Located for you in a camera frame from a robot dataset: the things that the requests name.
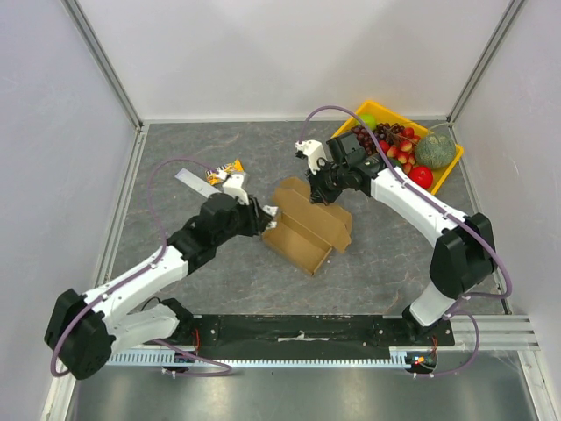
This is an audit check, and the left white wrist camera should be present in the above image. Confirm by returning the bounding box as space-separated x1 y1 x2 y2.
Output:
222 172 250 205

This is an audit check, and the red strawberry cluster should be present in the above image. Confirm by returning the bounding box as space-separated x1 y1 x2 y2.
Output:
374 124 421 175

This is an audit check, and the light green apple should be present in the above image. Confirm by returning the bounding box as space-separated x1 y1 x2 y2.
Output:
359 113 378 130

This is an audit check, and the brown cardboard box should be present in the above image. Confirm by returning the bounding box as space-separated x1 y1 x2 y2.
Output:
263 177 352 276

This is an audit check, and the yellow candy packet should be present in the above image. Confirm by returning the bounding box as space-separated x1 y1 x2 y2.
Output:
206 160 245 185

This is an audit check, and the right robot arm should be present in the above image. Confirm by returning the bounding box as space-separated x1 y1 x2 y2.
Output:
295 135 497 346

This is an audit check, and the purple cable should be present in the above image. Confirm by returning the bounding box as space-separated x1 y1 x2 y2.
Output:
49 158 233 377
300 104 514 379

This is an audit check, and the green netted melon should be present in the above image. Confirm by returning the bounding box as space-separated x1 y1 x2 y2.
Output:
415 132 456 170

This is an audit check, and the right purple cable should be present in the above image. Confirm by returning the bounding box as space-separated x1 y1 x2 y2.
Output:
300 104 514 379

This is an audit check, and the red apple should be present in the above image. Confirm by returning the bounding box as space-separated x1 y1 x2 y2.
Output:
408 166 434 190

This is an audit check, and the yellow plastic tray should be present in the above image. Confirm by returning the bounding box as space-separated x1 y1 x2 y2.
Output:
332 100 464 195

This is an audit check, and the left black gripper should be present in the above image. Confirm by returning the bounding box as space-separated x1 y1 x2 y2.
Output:
214 193 273 246

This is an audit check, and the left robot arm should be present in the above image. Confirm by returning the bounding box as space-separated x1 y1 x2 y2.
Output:
45 193 278 380

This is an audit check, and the grey slotted cable duct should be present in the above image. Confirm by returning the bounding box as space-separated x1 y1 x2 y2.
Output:
106 346 411 368

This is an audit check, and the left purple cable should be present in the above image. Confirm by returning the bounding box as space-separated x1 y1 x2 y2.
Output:
49 158 233 377

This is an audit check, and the aluminium frame rail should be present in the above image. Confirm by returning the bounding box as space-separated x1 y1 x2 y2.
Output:
63 313 541 350

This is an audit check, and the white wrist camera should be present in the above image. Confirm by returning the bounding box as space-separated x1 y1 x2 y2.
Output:
295 139 327 175
222 172 250 205

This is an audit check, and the purple grape bunch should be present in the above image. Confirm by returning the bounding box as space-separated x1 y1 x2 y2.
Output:
350 122 405 154

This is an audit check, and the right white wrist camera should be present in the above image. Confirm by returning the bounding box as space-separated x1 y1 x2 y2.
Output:
295 139 327 175

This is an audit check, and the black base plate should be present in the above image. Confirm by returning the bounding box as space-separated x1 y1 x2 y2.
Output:
167 314 455 350

